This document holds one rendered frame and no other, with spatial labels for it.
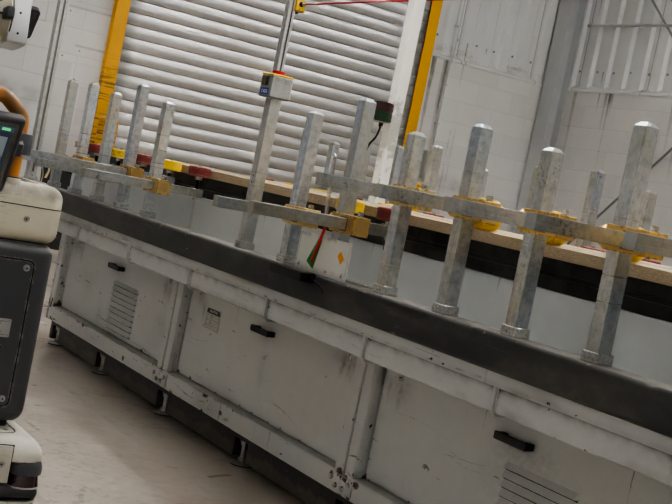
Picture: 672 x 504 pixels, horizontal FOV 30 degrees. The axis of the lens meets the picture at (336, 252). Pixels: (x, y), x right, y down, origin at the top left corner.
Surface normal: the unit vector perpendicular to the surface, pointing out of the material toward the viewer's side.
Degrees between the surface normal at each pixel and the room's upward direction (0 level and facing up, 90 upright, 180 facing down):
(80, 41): 90
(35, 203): 90
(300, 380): 90
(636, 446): 90
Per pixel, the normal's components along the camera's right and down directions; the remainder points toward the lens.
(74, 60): 0.51, 0.15
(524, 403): -0.84, -0.14
